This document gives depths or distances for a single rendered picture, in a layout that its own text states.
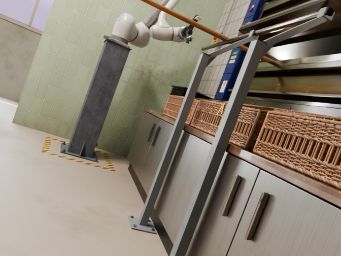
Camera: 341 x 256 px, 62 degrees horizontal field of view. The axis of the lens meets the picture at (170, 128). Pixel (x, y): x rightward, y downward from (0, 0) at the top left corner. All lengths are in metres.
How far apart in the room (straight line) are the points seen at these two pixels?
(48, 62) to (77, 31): 0.40
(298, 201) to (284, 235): 0.09
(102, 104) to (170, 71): 0.96
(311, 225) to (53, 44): 2.72
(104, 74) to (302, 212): 2.02
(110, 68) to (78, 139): 0.66
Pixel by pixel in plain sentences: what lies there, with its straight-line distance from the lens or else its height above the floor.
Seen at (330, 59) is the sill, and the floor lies 1.15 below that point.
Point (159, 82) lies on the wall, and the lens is 3.08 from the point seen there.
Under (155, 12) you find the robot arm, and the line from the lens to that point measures 2.69.
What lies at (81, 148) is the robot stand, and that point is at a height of 0.07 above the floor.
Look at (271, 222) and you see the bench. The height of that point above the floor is 0.44.
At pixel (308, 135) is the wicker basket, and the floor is 0.68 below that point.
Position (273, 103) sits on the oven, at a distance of 1.88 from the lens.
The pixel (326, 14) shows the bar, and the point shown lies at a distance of 1.25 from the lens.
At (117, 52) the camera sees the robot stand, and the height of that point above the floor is 0.93.
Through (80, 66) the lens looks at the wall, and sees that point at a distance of 2.99.
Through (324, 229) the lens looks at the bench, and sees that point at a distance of 0.70.
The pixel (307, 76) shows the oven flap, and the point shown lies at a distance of 1.80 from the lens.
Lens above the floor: 0.61
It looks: 3 degrees down
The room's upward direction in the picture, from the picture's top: 20 degrees clockwise
